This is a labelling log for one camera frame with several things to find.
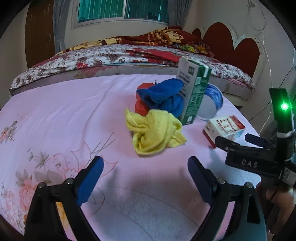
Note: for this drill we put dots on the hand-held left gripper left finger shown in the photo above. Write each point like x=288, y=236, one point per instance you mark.
x=90, y=180

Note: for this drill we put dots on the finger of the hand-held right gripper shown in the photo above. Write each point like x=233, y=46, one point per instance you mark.
x=255, y=140
x=227, y=144

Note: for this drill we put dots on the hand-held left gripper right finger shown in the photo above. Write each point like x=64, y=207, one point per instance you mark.
x=201, y=180

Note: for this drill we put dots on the small red white box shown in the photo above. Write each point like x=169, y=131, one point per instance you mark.
x=222, y=126

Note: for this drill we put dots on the blue white paper bowl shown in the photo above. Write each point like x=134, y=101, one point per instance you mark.
x=216, y=97

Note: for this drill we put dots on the green drink carton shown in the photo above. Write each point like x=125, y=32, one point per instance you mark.
x=194, y=97

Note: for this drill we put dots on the yellow cloth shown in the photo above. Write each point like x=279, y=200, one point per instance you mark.
x=152, y=129

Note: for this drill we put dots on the blue cloth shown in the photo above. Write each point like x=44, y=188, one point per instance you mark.
x=161, y=92

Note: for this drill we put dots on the red cloth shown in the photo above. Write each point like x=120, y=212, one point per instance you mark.
x=141, y=107

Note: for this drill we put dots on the person's right hand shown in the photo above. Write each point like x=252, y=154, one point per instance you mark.
x=284, y=208

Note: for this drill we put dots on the pink floral tablecloth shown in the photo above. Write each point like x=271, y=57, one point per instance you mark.
x=69, y=115

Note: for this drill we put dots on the colourful printed cloth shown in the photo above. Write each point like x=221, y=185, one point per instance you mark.
x=196, y=48

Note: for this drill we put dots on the red white heart headboard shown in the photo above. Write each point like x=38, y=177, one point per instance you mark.
x=222, y=39

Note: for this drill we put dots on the floral bed sheet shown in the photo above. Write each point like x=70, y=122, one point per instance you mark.
x=104, y=59

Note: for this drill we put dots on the red printed blanket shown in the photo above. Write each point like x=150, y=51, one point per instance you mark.
x=150, y=37

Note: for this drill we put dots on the grey curtain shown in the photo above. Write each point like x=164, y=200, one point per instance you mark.
x=61, y=23
x=179, y=11

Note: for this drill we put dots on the wooden door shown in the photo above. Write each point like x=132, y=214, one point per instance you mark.
x=39, y=34

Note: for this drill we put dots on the window with green curtain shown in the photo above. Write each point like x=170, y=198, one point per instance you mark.
x=122, y=9

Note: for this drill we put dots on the white bed frame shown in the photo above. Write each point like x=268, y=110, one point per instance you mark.
x=238, y=98

